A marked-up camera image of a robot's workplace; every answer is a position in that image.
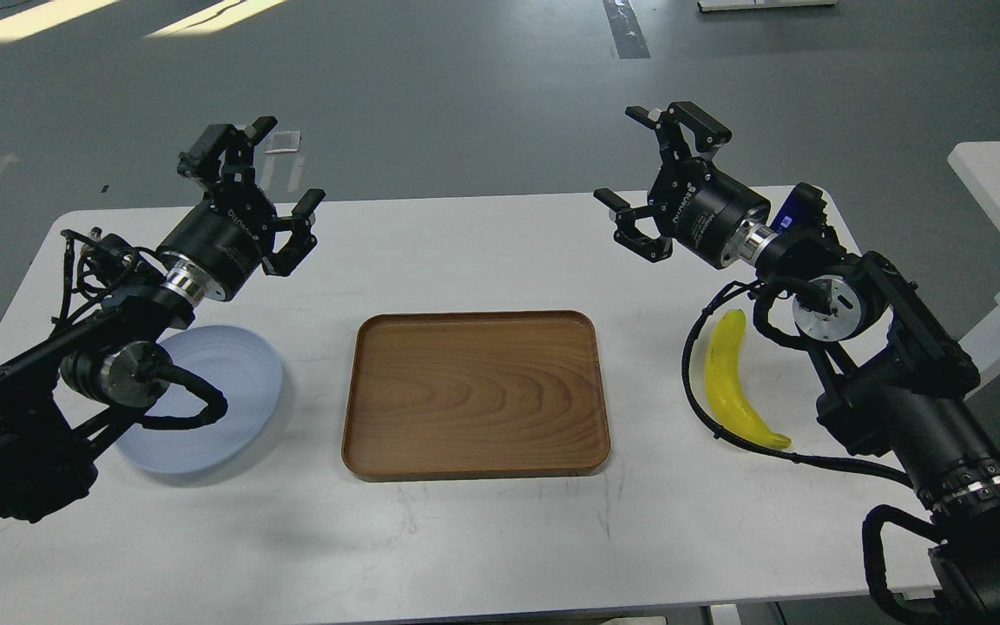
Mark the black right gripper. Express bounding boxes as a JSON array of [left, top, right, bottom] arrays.
[[594, 102, 771, 269]]

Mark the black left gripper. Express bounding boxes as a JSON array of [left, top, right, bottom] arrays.
[[156, 117, 326, 301]]

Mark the light blue plate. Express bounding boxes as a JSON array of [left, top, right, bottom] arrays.
[[115, 325, 283, 476]]

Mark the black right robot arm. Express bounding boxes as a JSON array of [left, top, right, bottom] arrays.
[[594, 102, 1000, 624]]

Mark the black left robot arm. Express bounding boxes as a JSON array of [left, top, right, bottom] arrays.
[[0, 115, 326, 523]]

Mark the yellow banana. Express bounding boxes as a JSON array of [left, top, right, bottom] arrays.
[[703, 309, 793, 451]]

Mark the brown wooden tray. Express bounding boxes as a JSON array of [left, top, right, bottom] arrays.
[[341, 310, 611, 482]]

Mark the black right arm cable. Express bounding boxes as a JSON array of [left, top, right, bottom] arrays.
[[682, 280, 918, 487]]

